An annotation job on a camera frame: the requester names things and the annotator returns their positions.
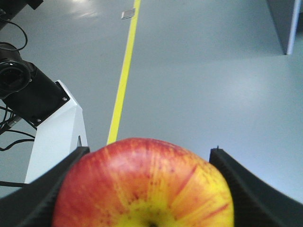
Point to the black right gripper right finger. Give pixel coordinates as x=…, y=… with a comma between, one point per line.
x=256, y=204

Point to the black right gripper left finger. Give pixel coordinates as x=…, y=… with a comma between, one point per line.
x=32, y=205

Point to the red yellow apple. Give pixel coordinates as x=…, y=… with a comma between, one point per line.
x=141, y=182

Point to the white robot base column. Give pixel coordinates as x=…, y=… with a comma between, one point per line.
x=56, y=137

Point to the silver floor outlet plate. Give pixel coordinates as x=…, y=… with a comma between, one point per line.
x=128, y=13

